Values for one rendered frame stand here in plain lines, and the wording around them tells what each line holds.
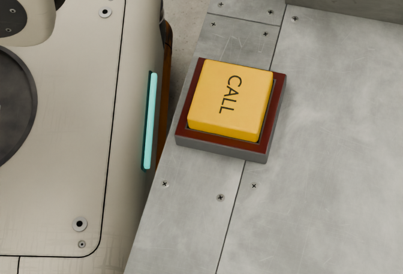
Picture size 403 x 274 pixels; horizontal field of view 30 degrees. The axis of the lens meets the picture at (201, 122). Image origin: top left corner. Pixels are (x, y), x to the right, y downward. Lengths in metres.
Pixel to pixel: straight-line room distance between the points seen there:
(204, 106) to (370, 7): 0.18
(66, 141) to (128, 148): 0.10
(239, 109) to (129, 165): 0.63
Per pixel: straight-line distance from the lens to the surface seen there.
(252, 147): 0.62
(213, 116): 0.62
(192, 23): 1.68
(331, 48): 0.70
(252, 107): 0.62
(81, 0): 1.40
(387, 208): 0.63
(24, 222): 1.22
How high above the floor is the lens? 1.38
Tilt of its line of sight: 63 degrees down
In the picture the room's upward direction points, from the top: 8 degrees counter-clockwise
